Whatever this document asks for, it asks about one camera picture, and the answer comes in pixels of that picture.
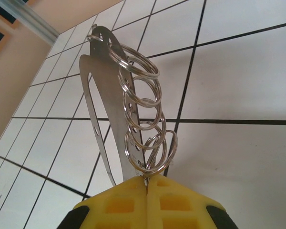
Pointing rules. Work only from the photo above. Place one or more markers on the aluminium corner post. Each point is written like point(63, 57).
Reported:
point(26, 16)

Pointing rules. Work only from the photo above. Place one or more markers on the silver metal key holder plate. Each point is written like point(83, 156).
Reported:
point(114, 95)

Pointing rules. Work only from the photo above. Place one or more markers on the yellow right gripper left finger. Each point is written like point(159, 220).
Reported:
point(114, 210)

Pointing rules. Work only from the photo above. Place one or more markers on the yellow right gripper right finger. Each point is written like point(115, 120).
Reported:
point(181, 210)

